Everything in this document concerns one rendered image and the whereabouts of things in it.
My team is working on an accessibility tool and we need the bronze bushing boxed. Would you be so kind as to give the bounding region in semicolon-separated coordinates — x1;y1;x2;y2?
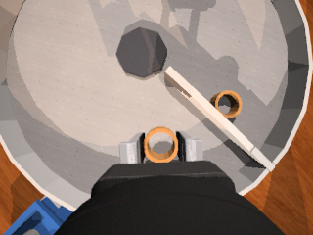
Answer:
209;90;242;118
144;126;178;163

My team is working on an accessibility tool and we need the grey round turntable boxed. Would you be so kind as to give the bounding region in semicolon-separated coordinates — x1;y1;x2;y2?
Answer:
0;0;313;212

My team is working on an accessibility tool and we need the grey metal bushing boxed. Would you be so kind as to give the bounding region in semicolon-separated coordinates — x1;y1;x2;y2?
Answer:
23;229;40;235

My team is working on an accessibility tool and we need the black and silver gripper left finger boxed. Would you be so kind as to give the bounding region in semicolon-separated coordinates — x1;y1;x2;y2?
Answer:
119;132;146;164

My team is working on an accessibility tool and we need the blue crate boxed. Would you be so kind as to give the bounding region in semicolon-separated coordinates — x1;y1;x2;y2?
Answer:
3;196;73;235

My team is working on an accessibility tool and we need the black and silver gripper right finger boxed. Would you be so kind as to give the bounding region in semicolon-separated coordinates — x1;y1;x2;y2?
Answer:
176;131;203;162

